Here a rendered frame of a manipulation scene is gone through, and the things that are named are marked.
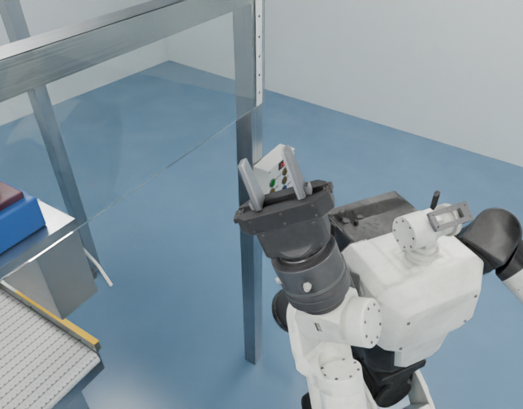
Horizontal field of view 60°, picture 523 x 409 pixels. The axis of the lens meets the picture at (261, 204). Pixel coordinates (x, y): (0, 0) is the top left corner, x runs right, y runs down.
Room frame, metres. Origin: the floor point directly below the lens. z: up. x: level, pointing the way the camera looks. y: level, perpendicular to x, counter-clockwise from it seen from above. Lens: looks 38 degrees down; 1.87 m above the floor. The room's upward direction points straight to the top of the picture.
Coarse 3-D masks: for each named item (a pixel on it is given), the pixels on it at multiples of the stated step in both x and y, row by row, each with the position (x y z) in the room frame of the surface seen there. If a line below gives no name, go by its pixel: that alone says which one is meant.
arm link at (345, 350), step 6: (336, 348) 0.46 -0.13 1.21; (342, 348) 0.46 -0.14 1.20; (348, 348) 0.47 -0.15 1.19; (342, 354) 0.45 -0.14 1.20; (348, 354) 0.46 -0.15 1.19; (306, 378) 0.44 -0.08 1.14; (312, 384) 0.42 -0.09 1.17; (312, 390) 0.41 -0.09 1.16; (318, 390) 0.40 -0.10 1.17; (312, 396) 0.40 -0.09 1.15; (318, 396) 0.40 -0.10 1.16; (312, 402) 0.40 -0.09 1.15; (318, 402) 0.39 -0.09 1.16; (312, 408) 0.39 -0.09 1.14; (318, 408) 0.38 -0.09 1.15
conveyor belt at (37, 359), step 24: (0, 288) 0.93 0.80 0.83; (0, 312) 0.84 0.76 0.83; (24, 312) 0.84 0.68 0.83; (0, 336) 0.76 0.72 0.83; (24, 336) 0.76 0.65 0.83; (48, 336) 0.76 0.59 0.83; (0, 360) 0.68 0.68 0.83; (24, 360) 0.68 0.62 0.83; (48, 360) 0.68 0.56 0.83; (72, 360) 0.68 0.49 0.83; (96, 360) 0.69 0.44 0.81; (0, 384) 0.61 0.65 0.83; (24, 384) 0.61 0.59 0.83; (48, 384) 0.61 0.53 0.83; (72, 384) 0.63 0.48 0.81; (0, 408) 0.55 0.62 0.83; (24, 408) 0.55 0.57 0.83; (48, 408) 0.56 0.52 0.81
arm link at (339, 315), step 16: (336, 288) 0.38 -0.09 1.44; (352, 288) 0.42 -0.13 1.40; (304, 304) 0.37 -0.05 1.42; (320, 304) 0.37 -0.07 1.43; (336, 304) 0.38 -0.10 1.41; (352, 304) 0.39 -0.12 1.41; (368, 304) 0.38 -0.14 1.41; (304, 320) 0.39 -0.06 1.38; (320, 320) 0.37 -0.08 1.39; (336, 320) 0.37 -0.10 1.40; (352, 320) 0.37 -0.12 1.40; (368, 320) 0.37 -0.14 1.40; (304, 336) 0.39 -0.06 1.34; (320, 336) 0.38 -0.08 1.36; (336, 336) 0.36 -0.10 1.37; (352, 336) 0.35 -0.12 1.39; (368, 336) 0.36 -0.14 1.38
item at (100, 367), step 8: (24, 304) 0.88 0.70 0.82; (48, 320) 0.82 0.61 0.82; (72, 336) 0.76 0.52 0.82; (96, 368) 0.71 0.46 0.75; (88, 376) 0.68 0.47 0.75; (96, 376) 0.70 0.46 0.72; (80, 384) 0.66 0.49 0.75; (88, 384) 0.68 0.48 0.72; (72, 392) 0.64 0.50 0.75; (64, 400) 0.62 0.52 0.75; (56, 408) 0.60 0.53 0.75
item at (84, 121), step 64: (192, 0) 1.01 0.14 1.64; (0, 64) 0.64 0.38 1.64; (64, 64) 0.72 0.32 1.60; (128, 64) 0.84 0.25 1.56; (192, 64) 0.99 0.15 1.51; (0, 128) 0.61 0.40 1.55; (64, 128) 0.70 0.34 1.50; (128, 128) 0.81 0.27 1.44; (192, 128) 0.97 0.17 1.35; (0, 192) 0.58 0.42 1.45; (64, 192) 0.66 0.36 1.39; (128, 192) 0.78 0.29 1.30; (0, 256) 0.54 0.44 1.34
